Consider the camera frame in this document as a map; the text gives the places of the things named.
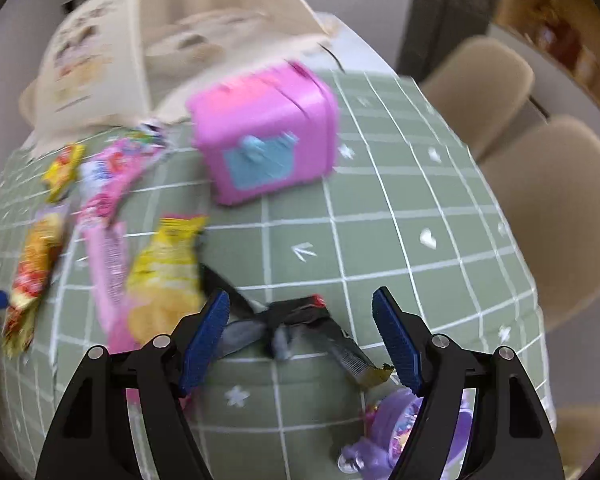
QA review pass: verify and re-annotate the yellow snack bag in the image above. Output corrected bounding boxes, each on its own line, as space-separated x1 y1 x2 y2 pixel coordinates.
42 143 85 203

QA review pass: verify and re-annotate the pink long wrapper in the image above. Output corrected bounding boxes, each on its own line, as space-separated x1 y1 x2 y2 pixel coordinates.
78 131 169 353

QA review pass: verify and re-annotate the yellow chips bag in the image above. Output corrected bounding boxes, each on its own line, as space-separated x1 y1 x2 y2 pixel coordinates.
126 216 208 344

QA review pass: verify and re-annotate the black wrapper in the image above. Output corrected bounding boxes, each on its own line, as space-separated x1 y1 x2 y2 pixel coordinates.
199 263 394 390

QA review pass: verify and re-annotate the near beige chair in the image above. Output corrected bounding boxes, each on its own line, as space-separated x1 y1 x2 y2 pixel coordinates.
555 404 600 479

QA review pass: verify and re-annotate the beige chair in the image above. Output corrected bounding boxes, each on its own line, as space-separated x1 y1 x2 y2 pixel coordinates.
420 36 534 160
555 404 600 479
480 116 600 330

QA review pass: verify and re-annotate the red orange snack wrapper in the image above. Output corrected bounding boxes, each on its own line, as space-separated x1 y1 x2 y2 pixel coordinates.
3 208 66 358

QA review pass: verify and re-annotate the purple toy carriage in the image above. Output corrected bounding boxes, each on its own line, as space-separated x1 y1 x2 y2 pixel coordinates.
337 386 477 480

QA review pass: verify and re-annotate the green checkered tablecloth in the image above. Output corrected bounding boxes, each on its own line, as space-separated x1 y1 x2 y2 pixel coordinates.
0 72 556 479

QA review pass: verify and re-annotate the middle beige chair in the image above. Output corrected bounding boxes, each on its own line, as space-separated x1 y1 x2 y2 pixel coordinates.
480 116 600 330

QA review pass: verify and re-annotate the beige mesh food cover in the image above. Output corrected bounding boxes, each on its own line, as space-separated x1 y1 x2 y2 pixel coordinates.
19 0 332 157

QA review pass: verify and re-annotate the pink toy box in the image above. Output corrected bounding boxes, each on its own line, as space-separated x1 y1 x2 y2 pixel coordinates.
186 61 339 206

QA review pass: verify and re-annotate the far beige chair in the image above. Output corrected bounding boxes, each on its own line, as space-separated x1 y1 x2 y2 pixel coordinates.
420 36 534 160

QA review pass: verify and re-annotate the wooden wall shelf unit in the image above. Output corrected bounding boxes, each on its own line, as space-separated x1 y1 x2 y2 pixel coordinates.
493 0 600 110

